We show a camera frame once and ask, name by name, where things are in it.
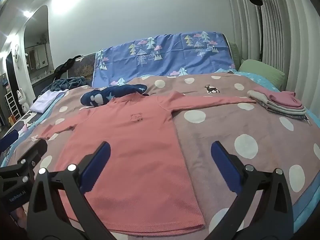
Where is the arched doorway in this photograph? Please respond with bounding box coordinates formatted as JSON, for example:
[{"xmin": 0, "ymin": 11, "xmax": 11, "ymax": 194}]
[{"xmin": 24, "ymin": 5, "xmax": 54, "ymax": 85}]

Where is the cartoon-print quilt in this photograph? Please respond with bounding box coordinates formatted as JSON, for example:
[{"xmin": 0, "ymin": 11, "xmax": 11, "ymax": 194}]
[{"xmin": 14, "ymin": 110, "xmax": 38, "ymax": 137}]

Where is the folded pink garment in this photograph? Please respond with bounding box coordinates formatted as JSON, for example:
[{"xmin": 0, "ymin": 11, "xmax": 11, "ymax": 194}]
[{"xmin": 254, "ymin": 86, "xmax": 303, "ymax": 109}]

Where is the dark printed headboard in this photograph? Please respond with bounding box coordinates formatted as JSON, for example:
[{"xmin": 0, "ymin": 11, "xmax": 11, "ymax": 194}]
[{"xmin": 67, "ymin": 52, "xmax": 97, "ymax": 80}]

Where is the folded grey garment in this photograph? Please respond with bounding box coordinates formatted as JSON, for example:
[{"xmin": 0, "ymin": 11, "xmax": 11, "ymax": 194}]
[{"xmin": 260, "ymin": 105, "xmax": 313, "ymax": 125}]

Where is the lavender cloth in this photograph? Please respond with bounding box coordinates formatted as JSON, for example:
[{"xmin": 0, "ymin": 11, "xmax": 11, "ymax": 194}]
[{"xmin": 30, "ymin": 89, "xmax": 69, "ymax": 113}]

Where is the sage green cushion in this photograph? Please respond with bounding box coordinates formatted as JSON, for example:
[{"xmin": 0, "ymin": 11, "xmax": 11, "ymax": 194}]
[{"xmin": 229, "ymin": 42, "xmax": 245, "ymax": 67}]

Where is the dark teal fuzzy blanket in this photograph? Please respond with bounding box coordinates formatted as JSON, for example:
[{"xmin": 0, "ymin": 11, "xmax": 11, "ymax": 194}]
[{"xmin": 41, "ymin": 77, "xmax": 88, "ymax": 93}]

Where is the white cat figurine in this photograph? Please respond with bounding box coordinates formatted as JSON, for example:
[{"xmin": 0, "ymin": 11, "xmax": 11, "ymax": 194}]
[{"xmin": 16, "ymin": 89, "xmax": 29, "ymax": 113}]

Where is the black garment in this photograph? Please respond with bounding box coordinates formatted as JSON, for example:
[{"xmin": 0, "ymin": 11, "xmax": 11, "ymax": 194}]
[{"xmin": 53, "ymin": 55, "xmax": 83, "ymax": 80}]

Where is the stack of folded clothes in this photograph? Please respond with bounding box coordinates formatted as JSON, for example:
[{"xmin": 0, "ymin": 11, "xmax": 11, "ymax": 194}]
[{"xmin": 247, "ymin": 90, "xmax": 307, "ymax": 114}]

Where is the white pleated curtain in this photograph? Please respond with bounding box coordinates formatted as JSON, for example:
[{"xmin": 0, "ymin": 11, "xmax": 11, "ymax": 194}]
[{"xmin": 225, "ymin": 0, "xmax": 320, "ymax": 115}]

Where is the white wire rack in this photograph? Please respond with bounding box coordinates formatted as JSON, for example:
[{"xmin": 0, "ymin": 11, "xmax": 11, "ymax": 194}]
[{"xmin": 4, "ymin": 91, "xmax": 22, "ymax": 119}]

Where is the white bear wall ornament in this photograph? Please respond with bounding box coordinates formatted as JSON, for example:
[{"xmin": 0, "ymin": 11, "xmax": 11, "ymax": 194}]
[{"xmin": 12, "ymin": 44, "xmax": 22, "ymax": 69}]

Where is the blue tree-print sheet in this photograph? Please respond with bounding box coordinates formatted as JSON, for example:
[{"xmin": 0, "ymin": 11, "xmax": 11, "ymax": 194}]
[{"xmin": 92, "ymin": 31, "xmax": 237, "ymax": 87}]

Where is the navy star-print blanket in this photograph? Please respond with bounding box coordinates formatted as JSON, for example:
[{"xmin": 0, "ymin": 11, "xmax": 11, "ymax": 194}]
[{"xmin": 80, "ymin": 84, "xmax": 148, "ymax": 108}]

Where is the pink polka-dot blanket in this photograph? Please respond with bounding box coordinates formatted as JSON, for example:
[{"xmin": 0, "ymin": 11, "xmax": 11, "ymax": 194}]
[{"xmin": 7, "ymin": 74, "xmax": 320, "ymax": 240}]

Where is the pink long-sleeved shirt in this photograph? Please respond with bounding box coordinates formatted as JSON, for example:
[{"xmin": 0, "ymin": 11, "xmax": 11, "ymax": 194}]
[{"xmin": 31, "ymin": 91, "xmax": 258, "ymax": 232}]

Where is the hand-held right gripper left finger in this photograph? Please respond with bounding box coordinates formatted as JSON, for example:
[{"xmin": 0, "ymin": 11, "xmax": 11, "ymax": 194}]
[{"xmin": 26, "ymin": 141, "xmax": 118, "ymax": 240}]

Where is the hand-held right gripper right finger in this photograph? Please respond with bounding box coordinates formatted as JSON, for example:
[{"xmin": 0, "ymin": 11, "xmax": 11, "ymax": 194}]
[{"xmin": 211, "ymin": 141, "xmax": 295, "ymax": 240}]

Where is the green pillow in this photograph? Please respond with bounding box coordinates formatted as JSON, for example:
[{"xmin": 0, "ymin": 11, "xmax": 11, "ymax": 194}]
[{"xmin": 237, "ymin": 59, "xmax": 286, "ymax": 90}]

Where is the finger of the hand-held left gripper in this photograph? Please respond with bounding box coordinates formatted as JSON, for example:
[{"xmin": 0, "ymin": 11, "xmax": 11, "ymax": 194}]
[
  {"xmin": 0, "ymin": 142, "xmax": 48, "ymax": 193},
  {"xmin": 0, "ymin": 129, "xmax": 20, "ymax": 157}
]

